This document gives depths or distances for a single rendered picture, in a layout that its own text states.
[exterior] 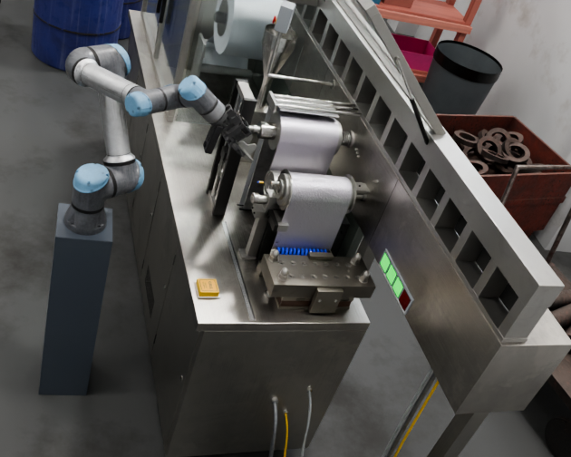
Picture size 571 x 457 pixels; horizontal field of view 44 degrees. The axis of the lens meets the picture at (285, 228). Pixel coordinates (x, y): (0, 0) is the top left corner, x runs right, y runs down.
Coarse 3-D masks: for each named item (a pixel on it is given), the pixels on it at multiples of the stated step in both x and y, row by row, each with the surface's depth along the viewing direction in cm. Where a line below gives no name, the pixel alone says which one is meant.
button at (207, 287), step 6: (198, 282) 250; (204, 282) 251; (210, 282) 252; (216, 282) 253; (198, 288) 249; (204, 288) 249; (210, 288) 250; (216, 288) 250; (198, 294) 249; (204, 294) 248; (210, 294) 249; (216, 294) 250
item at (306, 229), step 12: (288, 216) 252; (300, 216) 254; (312, 216) 255; (324, 216) 257; (336, 216) 258; (288, 228) 256; (300, 228) 258; (312, 228) 259; (324, 228) 261; (336, 228) 263; (276, 240) 259; (288, 240) 260; (300, 240) 262; (312, 240) 263; (324, 240) 265
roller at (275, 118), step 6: (276, 114) 263; (270, 120) 269; (276, 120) 263; (336, 120) 271; (276, 126) 263; (276, 132) 262; (342, 132) 268; (276, 138) 262; (270, 144) 268; (276, 144) 262; (336, 150) 270
